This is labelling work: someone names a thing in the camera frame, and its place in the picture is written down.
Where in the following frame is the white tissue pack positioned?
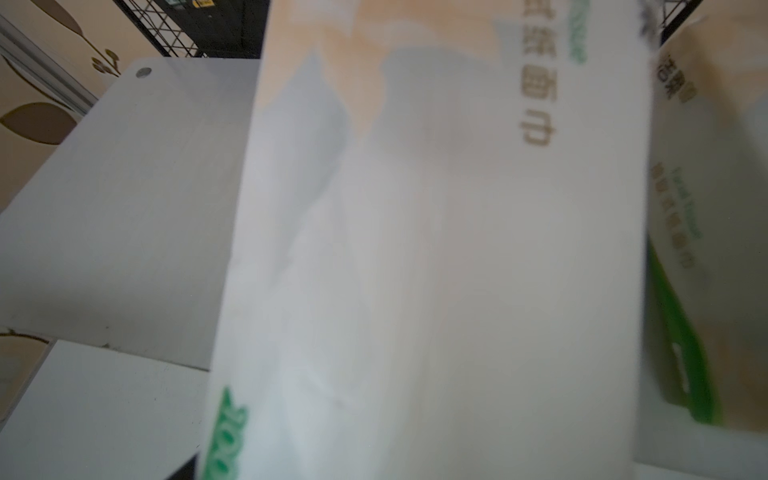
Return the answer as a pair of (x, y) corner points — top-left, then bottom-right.
(647, 4), (767, 432)
(195, 1), (658, 479)

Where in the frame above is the back black wire basket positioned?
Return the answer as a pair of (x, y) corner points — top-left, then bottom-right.
(115, 0), (212, 58)

